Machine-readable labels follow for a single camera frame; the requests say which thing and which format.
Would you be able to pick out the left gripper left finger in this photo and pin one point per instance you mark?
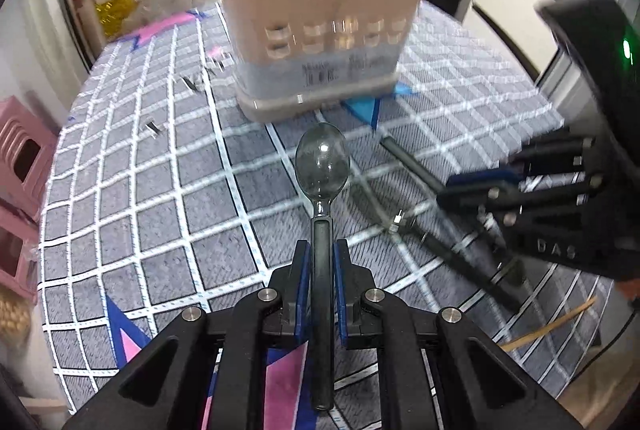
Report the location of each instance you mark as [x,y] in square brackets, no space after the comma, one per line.
[238,368]

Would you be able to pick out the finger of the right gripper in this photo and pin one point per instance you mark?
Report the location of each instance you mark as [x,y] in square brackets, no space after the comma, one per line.
[467,198]
[507,174]

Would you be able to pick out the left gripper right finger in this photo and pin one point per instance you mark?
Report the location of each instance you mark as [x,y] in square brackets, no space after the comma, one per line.
[437,370]

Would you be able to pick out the grey utensil handle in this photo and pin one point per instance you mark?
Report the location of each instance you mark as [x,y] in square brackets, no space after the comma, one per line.
[412,164]

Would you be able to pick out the plain wooden chopstick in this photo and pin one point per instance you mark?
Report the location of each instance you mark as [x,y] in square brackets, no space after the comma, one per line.
[550,327]

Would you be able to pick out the black handled clear spoon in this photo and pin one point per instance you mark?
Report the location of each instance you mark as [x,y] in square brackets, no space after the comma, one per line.
[322,167]

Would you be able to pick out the grey checked star tablecloth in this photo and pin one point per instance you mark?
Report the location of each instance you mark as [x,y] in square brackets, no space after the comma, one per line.
[163,196]

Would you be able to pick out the beige utensil holder caddy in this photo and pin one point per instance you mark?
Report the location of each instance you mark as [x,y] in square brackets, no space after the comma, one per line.
[292,56]

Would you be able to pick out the short pink plastic stool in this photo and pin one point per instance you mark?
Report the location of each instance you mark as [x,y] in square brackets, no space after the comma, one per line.
[19,236]

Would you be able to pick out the tall pink plastic stool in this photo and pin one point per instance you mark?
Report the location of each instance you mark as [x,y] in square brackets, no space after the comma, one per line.
[27,149]

